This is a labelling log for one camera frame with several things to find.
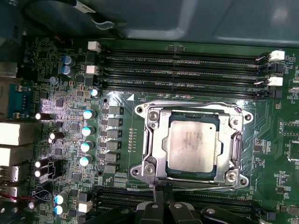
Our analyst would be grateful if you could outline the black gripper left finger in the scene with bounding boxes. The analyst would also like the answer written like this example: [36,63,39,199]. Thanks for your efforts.
[87,184,165,224]

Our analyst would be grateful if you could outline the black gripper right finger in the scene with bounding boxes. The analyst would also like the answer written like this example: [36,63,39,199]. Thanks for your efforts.
[164,184,257,224]

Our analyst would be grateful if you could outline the metal locking lever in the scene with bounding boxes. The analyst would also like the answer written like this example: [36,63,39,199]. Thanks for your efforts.
[126,183,236,192]
[143,100,243,115]

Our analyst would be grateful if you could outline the silver CPU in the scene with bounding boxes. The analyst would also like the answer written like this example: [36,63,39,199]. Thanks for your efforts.
[163,111,221,181]

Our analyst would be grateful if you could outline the CPU socket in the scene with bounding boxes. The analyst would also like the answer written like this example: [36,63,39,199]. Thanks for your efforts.
[129,99,254,191]

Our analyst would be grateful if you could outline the grey square choke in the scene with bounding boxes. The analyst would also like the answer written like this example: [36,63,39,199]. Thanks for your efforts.
[99,140,121,150]
[100,129,122,139]
[102,106,124,115]
[101,118,123,127]
[97,163,120,174]
[98,152,121,162]

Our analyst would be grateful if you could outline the black board power socket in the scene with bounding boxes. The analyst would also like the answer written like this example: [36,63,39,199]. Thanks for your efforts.
[46,160,62,179]

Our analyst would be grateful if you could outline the green motherboard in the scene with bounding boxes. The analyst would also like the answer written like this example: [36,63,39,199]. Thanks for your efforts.
[21,35,299,224]

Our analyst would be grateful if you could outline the silver rear port housing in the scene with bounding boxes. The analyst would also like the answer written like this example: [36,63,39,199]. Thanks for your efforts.
[0,186,19,203]
[0,165,20,182]
[0,147,36,167]
[0,122,44,147]

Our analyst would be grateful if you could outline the blue rear port connector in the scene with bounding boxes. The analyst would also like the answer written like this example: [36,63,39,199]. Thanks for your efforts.
[8,84,33,119]

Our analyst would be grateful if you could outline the thin red wire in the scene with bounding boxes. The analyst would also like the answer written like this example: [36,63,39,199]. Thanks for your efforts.
[0,195,38,202]

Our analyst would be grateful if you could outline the black cable white label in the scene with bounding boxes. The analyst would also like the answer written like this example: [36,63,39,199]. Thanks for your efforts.
[22,0,128,32]

